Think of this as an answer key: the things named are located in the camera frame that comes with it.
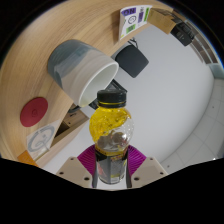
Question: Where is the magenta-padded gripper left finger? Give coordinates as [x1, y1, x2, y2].
[55, 145, 99, 189]

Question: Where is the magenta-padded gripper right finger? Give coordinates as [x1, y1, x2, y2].
[126, 145, 169, 188]

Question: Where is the clear bottle with black cap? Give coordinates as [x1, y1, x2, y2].
[88, 89, 135, 185]

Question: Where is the flat round red coaster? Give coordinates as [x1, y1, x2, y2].
[19, 96, 49, 128]

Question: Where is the grey and white mug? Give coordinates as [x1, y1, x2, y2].
[46, 39, 120, 108]

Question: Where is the black carton box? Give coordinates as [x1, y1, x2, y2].
[170, 20, 195, 47]

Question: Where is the white green purple leaflet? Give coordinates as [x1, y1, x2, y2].
[119, 5, 153, 42]

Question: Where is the brown cardboard box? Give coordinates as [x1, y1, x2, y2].
[147, 8, 178, 35]

